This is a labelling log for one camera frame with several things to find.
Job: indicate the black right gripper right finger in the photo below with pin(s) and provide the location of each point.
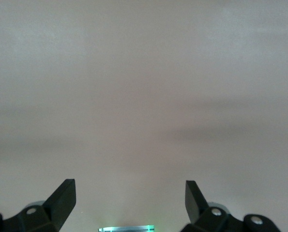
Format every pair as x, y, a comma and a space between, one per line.
194, 205

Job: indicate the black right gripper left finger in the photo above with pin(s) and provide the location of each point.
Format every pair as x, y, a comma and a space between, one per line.
59, 205

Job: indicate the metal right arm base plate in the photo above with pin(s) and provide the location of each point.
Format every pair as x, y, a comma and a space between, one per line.
126, 229

